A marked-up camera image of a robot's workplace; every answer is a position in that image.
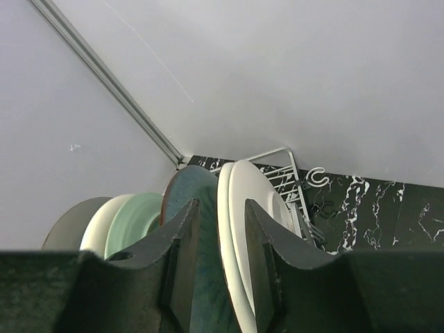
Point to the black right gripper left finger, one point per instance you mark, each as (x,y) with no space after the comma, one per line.
(146,287)

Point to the pale green plate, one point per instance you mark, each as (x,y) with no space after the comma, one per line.
(132,221)

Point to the silver wire dish rack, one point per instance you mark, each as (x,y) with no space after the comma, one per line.
(273,180)

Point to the white bottom plate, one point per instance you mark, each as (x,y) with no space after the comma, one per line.
(96,233)

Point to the dark bottom plate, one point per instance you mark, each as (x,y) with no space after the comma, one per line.
(212,309)

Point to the white blue striped plate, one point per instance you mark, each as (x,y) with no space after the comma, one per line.
(237,294)

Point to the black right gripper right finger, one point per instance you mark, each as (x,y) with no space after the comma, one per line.
(300,288)

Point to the grey reindeer plate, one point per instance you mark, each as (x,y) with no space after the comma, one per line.
(68,231)

